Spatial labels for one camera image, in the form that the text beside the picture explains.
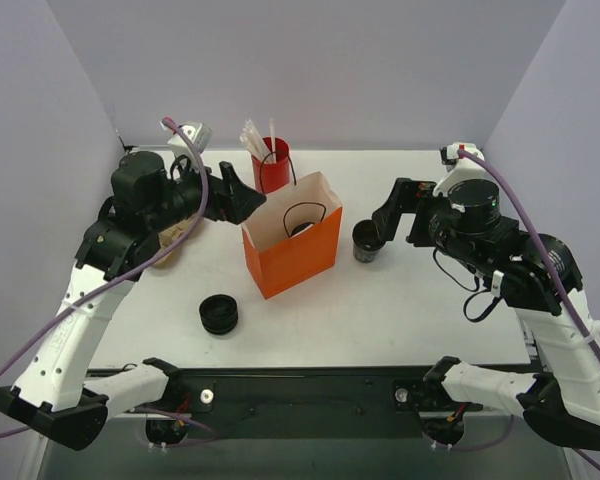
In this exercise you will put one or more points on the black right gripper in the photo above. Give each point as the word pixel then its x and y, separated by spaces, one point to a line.
pixel 417 212

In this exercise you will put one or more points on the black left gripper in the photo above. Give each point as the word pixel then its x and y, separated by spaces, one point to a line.
pixel 218 197

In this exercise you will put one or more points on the orange paper bag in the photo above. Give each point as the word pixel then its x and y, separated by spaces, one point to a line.
pixel 278 262

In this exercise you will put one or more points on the black cup lid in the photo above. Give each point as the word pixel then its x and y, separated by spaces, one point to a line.
pixel 300 228

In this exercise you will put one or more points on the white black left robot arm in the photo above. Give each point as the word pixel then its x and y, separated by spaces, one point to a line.
pixel 54 396

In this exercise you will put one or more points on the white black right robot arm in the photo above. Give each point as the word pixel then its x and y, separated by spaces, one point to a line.
pixel 539 279

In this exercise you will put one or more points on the red cylindrical straw holder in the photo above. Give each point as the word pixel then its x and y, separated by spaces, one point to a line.
pixel 269 177

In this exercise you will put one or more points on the white wrapped straw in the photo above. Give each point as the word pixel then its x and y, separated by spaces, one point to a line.
pixel 273 157

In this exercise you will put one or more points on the stack of black lids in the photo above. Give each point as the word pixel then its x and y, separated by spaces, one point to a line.
pixel 219 314

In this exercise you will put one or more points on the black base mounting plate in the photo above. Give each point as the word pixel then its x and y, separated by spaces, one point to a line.
pixel 308 403

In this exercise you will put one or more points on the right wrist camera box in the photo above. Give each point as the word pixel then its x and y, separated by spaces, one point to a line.
pixel 459 168

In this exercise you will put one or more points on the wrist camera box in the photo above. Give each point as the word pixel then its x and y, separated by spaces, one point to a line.
pixel 199 134
pixel 459 168

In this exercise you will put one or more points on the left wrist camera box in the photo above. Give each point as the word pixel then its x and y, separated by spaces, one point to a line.
pixel 199 134

